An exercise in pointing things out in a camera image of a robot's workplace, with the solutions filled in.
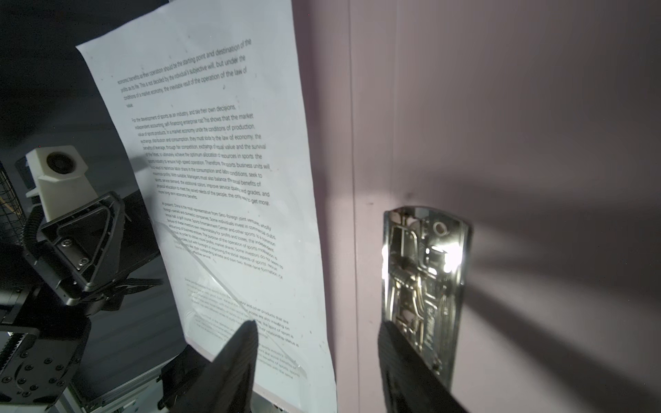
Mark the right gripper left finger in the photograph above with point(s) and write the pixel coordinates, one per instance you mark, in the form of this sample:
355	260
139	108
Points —
226	385

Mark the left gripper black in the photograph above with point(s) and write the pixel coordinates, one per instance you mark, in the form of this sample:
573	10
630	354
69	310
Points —
87	256

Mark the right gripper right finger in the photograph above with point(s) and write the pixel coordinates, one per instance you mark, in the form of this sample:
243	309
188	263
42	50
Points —
408	385

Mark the printed white paper sheet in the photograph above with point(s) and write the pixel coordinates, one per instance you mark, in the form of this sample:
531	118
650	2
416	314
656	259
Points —
206	98

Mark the pink file folder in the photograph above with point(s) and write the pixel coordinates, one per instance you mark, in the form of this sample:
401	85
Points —
538	122

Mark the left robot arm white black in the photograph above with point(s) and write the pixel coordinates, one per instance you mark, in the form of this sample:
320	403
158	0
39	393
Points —
43	339

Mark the metal folder clip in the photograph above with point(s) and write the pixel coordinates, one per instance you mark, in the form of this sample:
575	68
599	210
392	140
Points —
425	257

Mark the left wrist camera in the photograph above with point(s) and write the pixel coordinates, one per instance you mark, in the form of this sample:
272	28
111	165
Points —
59	179

